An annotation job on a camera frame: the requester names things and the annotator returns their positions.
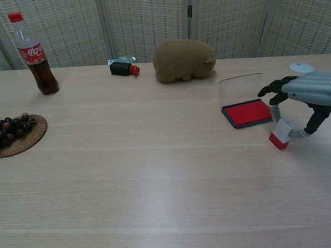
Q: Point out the clear crumpled plastic bottle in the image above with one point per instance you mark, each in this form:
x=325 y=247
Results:
x=123 y=59

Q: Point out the brown plush animal toy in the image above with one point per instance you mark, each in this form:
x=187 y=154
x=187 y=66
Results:
x=181 y=60

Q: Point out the red ink pad clear lid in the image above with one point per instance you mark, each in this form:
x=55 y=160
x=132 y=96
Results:
x=246 y=114

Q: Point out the cola bottle red cap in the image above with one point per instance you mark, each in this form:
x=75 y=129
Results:
x=39 y=66

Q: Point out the white round table grommet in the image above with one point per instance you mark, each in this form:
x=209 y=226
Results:
x=301 y=67

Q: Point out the round woven rattan coaster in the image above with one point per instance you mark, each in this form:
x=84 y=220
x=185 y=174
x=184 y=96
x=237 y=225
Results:
x=34 y=133

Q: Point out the small black red bottle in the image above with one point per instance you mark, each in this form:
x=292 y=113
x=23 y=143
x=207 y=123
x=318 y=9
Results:
x=121 y=69

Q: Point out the white red stamp block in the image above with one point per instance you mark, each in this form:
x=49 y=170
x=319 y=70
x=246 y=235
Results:
x=281 y=136

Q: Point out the dark red grape bunch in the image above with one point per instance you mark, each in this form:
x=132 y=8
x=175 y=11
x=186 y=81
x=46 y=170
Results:
x=7 y=130

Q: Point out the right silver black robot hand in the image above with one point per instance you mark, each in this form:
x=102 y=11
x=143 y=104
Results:
x=316 y=88

